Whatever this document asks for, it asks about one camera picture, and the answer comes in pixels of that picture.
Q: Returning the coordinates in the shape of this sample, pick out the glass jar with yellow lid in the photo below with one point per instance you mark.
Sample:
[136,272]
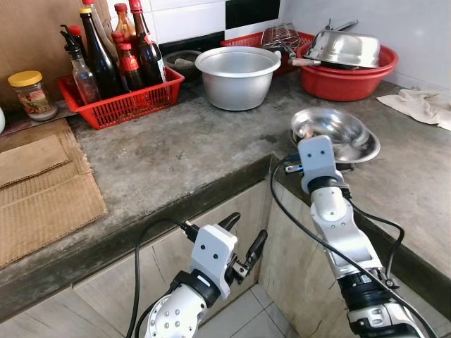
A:
[32,97]

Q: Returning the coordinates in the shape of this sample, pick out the tall dark red-capped bottle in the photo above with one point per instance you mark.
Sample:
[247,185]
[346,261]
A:
[149,58]

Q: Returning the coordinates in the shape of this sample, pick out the amber bottle with red cap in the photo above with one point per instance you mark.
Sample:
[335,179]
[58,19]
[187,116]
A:
[124,25]

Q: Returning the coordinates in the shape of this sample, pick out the small dark bowl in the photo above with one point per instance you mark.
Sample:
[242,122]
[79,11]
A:
[182,65]

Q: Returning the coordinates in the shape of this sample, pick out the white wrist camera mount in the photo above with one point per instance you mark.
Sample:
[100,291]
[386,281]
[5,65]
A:
[317,162]
[213,255]

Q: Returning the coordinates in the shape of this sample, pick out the red plastic bottle basket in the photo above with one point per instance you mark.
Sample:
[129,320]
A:
[134,104]

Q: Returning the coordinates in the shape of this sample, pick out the flat brown cardboard piece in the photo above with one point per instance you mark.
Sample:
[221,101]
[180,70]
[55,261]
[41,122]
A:
[28,160]

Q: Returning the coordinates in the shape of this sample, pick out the shallow steel bowl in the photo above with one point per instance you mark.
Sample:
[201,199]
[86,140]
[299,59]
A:
[347,134]

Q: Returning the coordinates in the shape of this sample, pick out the deep aluminium pot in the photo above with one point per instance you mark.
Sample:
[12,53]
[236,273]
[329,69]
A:
[236,83]

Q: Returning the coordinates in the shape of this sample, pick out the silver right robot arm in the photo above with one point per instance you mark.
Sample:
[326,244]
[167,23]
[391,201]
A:
[345,239]

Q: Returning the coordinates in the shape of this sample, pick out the red plastic dish tray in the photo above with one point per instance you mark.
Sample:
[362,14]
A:
[246,41]

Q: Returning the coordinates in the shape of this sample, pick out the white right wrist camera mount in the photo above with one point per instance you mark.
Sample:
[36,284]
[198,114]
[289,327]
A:
[317,162]

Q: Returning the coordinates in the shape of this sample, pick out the small red-labelled sauce bottle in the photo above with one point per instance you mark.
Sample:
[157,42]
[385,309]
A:
[130,69]

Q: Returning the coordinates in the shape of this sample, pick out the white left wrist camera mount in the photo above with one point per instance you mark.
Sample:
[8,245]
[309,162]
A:
[213,255]

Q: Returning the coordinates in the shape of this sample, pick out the clear bottle with black spout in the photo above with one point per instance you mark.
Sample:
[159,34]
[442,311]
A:
[84,79]

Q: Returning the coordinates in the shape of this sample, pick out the round red plastic basin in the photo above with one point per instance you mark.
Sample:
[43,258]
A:
[345,83]

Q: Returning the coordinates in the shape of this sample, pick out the crumpled white cloth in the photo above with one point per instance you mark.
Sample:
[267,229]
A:
[419,104]

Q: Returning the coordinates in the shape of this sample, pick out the dark bottle with yellow cap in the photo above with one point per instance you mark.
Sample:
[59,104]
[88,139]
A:
[102,67]

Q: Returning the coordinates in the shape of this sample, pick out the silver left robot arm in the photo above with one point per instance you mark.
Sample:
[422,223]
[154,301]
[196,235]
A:
[169,315]

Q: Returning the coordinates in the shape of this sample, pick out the upturned steel mixing bowl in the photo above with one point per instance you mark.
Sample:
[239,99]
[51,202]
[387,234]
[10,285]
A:
[345,49]

